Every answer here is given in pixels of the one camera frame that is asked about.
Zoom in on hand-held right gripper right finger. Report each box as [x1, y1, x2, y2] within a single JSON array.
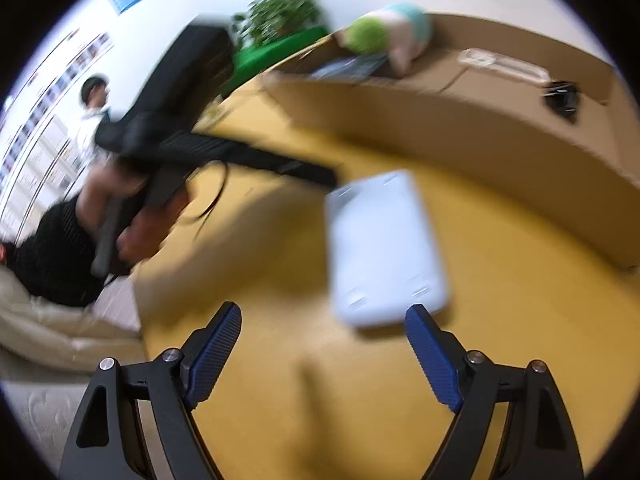
[[405, 304, 585, 480]]

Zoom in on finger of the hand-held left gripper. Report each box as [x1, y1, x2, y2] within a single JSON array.
[[165, 132, 340, 192]]

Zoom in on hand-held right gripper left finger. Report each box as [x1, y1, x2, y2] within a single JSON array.
[[60, 301, 242, 480]]

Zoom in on white rounded box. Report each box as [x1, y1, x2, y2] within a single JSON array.
[[324, 170, 454, 330]]

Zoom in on black device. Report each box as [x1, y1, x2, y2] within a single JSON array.
[[309, 54, 392, 84]]

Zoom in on pastel striped plush toy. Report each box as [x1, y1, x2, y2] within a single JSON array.
[[334, 2, 434, 77]]

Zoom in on cardboard box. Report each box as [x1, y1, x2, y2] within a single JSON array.
[[262, 12, 640, 272]]

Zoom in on white power strip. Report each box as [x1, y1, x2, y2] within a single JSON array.
[[459, 47, 552, 87]]

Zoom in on person's left forearm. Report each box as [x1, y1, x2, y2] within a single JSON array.
[[9, 195, 132, 307]]

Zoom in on yellow desktop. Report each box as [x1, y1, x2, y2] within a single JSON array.
[[134, 75, 640, 480]]

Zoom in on person's left hand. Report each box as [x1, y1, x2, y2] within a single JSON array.
[[82, 162, 191, 265]]

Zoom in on green planter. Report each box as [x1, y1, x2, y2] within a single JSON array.
[[232, 25, 332, 87]]

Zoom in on green potted plant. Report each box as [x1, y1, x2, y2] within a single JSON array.
[[231, 0, 322, 50]]

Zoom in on person's beige trousers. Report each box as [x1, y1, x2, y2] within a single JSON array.
[[0, 264, 143, 373]]

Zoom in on small black item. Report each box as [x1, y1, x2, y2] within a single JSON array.
[[543, 80, 582, 122]]

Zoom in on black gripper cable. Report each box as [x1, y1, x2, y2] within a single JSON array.
[[182, 160, 232, 221]]

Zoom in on wall photo display board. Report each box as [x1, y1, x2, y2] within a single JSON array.
[[0, 29, 114, 241]]

